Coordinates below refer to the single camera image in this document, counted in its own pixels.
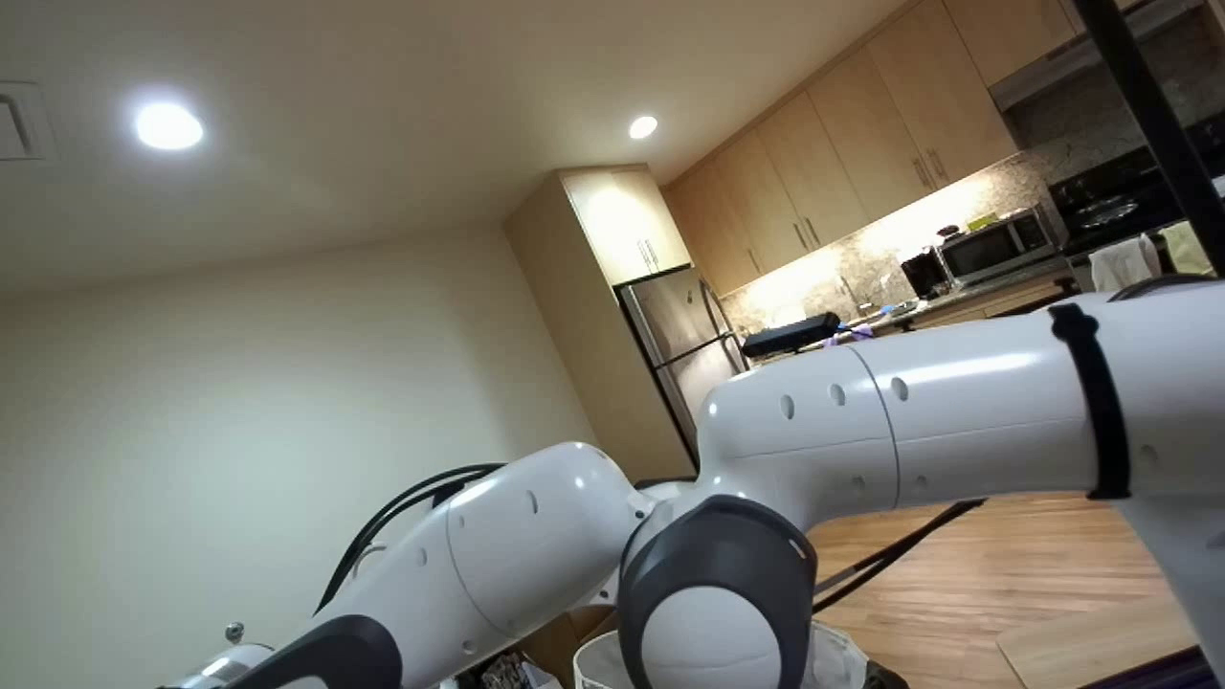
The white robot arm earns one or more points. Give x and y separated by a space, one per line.
1106 396

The stainless steel refrigerator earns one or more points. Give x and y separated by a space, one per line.
687 342

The round ceiling light small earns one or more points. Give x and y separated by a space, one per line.
640 129

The wooden kitchen cabinets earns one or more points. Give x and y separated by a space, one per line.
810 207

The silver microwave oven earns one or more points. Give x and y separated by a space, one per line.
1000 245

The round ceiling light large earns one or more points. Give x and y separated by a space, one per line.
166 119

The black tripod pole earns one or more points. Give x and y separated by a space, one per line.
1158 125

